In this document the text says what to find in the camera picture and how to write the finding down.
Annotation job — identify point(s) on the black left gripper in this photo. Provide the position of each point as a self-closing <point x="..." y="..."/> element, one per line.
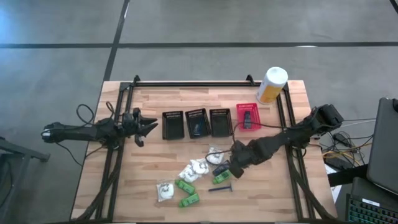
<point x="130" y="126"/>

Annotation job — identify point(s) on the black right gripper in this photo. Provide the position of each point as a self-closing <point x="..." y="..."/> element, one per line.
<point x="252" y="152"/>

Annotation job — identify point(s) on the dark blue travel bottle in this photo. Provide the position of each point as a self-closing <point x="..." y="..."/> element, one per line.
<point x="247" y="119"/>
<point x="221" y="169"/>

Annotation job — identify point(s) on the clear bag of cotton pads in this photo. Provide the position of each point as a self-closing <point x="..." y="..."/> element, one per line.
<point x="215" y="157"/>
<point x="200" y="167"/>
<point x="165" y="191"/>
<point x="188" y="175"/>

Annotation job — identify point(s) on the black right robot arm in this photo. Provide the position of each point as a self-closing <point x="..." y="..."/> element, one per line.
<point x="289" y="135"/>

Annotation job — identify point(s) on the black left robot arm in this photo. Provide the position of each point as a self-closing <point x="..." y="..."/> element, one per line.
<point x="77" y="132"/>

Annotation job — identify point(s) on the black plastic basket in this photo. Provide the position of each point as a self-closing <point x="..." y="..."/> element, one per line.
<point x="220" y="124"/>
<point x="206" y="123"/>
<point x="173" y="127"/>

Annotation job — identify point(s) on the red plastic basket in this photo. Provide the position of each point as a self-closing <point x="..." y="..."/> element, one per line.
<point x="256" y="124"/>

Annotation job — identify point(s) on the white yellow wipes canister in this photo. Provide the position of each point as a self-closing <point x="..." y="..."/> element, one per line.
<point x="272" y="90"/>

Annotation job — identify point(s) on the white paper sheet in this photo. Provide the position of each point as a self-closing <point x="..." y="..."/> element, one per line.
<point x="334" y="189"/>

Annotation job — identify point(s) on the black power adapter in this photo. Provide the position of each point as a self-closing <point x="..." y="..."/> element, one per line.
<point x="339" y="137"/>

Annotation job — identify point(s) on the grey metal stand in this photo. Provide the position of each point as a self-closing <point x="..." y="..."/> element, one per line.
<point x="18" y="149"/>

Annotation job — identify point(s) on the backlit black keyboard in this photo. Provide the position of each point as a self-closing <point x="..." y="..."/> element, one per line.
<point x="370" y="214"/>

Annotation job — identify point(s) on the grey laptop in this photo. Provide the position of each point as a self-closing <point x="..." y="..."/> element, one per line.
<point x="385" y="146"/>

